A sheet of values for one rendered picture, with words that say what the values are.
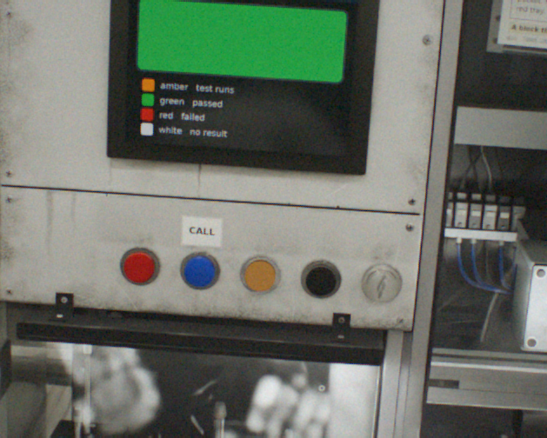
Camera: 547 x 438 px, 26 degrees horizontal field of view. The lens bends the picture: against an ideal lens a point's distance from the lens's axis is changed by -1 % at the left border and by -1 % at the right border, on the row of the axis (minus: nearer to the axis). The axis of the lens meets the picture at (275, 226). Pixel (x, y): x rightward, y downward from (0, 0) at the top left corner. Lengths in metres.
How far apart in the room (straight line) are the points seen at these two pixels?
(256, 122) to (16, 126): 0.24
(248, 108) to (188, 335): 0.23
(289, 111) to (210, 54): 0.09
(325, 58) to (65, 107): 0.26
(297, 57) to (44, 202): 0.29
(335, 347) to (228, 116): 0.25
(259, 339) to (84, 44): 0.33
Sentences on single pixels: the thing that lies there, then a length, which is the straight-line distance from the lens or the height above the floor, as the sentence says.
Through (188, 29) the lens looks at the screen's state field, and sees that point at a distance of 1.10.
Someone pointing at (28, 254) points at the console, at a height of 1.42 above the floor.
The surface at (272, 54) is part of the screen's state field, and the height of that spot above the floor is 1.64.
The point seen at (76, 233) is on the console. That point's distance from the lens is 1.18.
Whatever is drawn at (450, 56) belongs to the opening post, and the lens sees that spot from 1.13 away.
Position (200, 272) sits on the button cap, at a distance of 1.16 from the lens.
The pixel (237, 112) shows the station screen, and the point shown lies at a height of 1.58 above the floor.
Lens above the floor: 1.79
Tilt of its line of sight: 16 degrees down
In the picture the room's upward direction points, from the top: 4 degrees clockwise
